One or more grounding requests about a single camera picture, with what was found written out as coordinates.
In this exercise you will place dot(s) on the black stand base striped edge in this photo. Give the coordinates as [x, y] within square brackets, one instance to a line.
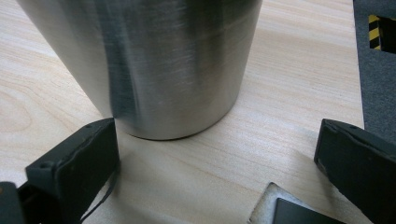
[387, 34]

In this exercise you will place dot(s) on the brushed steel cup with straw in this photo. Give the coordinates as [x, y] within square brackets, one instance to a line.
[174, 62]

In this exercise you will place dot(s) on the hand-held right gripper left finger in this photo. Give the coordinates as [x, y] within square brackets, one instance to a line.
[77, 165]

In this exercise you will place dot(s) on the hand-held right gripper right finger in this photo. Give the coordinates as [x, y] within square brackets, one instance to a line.
[361, 165]

